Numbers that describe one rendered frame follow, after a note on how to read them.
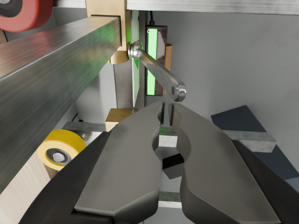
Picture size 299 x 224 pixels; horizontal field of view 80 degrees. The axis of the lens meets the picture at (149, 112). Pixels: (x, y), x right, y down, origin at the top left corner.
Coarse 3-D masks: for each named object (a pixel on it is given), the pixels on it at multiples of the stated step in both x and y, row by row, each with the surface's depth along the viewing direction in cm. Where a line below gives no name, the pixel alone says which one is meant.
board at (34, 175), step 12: (0, 36) 24; (36, 156) 34; (24, 168) 36; (36, 168) 36; (48, 168) 37; (12, 180) 38; (24, 180) 38; (36, 180) 38; (48, 180) 38; (12, 192) 41; (24, 192) 41; (36, 192) 40; (0, 204) 44; (12, 204) 44; (24, 204) 44; (0, 216) 48; (12, 216) 47
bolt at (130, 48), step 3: (129, 42) 27; (129, 45) 26; (132, 45) 27; (141, 45) 27; (129, 48) 26; (132, 48) 26; (141, 48) 27; (129, 51) 26; (132, 51) 27; (129, 54) 27; (132, 54) 27; (129, 57) 27
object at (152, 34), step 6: (150, 30) 39; (156, 30) 39; (150, 36) 40; (156, 36) 40; (150, 42) 40; (156, 42) 40; (150, 48) 41; (150, 54) 42; (150, 78) 45; (150, 84) 46; (150, 90) 47
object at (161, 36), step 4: (160, 32) 39; (164, 32) 39; (160, 36) 40; (164, 36) 40; (160, 40) 40; (164, 40) 40; (160, 44) 41; (164, 44) 41; (160, 48) 41; (164, 48) 41; (160, 52) 42; (164, 52) 42; (160, 56) 42; (164, 56) 42; (160, 60) 43; (156, 80) 45; (156, 84) 46; (160, 84) 46; (156, 88) 47; (160, 88) 47; (156, 92) 47; (160, 92) 47
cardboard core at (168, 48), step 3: (168, 45) 106; (171, 45) 103; (168, 48) 101; (171, 48) 103; (168, 51) 102; (171, 51) 104; (168, 54) 103; (171, 54) 106; (168, 57) 104; (165, 60) 105; (168, 60) 106; (165, 63) 106; (168, 63) 106; (165, 66) 107; (168, 66) 108; (168, 69) 109; (165, 90) 116; (165, 93) 117
